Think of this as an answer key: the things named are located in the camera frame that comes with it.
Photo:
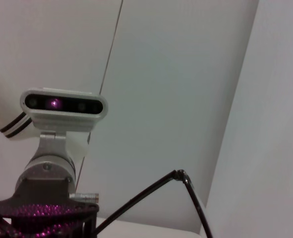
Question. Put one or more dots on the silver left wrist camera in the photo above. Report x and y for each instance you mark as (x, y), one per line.
(62, 116)

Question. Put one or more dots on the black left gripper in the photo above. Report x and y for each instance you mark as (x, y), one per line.
(42, 188)

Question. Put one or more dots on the black round-lens glasses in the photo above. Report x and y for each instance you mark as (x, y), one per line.
(179, 173)

